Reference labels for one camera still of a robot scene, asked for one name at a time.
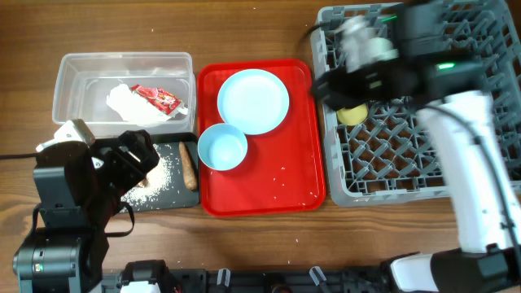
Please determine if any white napkin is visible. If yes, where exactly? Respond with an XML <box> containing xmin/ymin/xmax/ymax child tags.
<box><xmin>106</xmin><ymin>84</ymin><xmax>189</xmax><ymax>127</ymax></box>

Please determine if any yellow cup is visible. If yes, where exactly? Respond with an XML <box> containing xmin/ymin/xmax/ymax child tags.
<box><xmin>336</xmin><ymin>103</ymin><xmax>369</xmax><ymax>126</ymax></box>

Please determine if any brown sausage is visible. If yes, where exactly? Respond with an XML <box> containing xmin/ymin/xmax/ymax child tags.
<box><xmin>178</xmin><ymin>142</ymin><xmax>198</xmax><ymax>190</ymax></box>

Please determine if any red candy wrapper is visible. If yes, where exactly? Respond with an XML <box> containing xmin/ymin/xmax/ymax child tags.
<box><xmin>130</xmin><ymin>85</ymin><xmax>184</xmax><ymax>116</ymax></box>

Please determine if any small light blue bowl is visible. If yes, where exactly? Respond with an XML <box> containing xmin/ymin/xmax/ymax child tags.
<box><xmin>198</xmin><ymin>124</ymin><xmax>248</xmax><ymax>171</ymax></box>

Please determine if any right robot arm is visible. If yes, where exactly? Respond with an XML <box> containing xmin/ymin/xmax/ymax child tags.
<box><xmin>308</xmin><ymin>1</ymin><xmax>520</xmax><ymax>292</ymax></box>

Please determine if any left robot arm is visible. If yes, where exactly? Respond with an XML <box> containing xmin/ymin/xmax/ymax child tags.
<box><xmin>13</xmin><ymin>130</ymin><xmax>160</xmax><ymax>292</ymax></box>

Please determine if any grey dishwasher rack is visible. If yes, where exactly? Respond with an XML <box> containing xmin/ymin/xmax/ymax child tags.
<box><xmin>311</xmin><ymin>1</ymin><xmax>520</xmax><ymax>207</ymax></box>

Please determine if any dark food lump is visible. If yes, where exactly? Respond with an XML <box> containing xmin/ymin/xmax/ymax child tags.
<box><xmin>138</xmin><ymin>179</ymin><xmax>148</xmax><ymax>188</ymax></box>

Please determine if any white rice pile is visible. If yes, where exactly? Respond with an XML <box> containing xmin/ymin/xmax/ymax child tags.
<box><xmin>122</xmin><ymin>156</ymin><xmax>179</xmax><ymax>210</ymax></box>

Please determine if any black tray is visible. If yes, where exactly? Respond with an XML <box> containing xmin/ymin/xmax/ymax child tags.
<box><xmin>129</xmin><ymin>133</ymin><xmax>199</xmax><ymax>212</ymax></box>

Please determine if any clear plastic bin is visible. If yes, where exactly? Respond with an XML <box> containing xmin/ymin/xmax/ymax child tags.
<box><xmin>52</xmin><ymin>52</ymin><xmax>196</xmax><ymax>138</ymax></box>

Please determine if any light blue plate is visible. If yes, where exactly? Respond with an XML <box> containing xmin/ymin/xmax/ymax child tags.
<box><xmin>217</xmin><ymin>69</ymin><xmax>290</xmax><ymax>135</ymax></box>

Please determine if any red serving tray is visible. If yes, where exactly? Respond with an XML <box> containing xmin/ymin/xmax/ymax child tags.
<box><xmin>196</xmin><ymin>59</ymin><xmax>326</xmax><ymax>217</ymax></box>

